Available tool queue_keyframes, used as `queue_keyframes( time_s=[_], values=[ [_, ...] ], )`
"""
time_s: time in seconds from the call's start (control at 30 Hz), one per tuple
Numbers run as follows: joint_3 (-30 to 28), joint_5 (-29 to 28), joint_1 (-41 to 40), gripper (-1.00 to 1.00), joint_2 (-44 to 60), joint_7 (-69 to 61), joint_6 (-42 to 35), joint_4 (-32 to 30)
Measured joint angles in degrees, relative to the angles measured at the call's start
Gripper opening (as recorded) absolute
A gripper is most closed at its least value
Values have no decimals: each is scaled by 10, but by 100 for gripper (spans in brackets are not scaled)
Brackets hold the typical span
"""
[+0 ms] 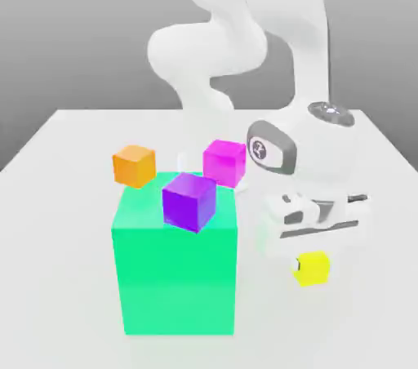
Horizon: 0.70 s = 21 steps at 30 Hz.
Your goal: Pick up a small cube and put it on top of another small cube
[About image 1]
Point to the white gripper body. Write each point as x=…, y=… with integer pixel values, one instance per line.
x=307, y=240

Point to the small yellow cube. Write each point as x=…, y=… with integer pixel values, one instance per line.
x=314, y=268

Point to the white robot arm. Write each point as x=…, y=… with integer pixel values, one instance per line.
x=235, y=49

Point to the small magenta cube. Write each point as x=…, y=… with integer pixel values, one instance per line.
x=223, y=161

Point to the small purple cube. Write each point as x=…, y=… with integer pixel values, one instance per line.
x=187, y=202

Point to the small orange cube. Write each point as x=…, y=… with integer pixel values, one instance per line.
x=134, y=165

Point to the large green box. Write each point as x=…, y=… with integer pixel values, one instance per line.
x=176, y=277

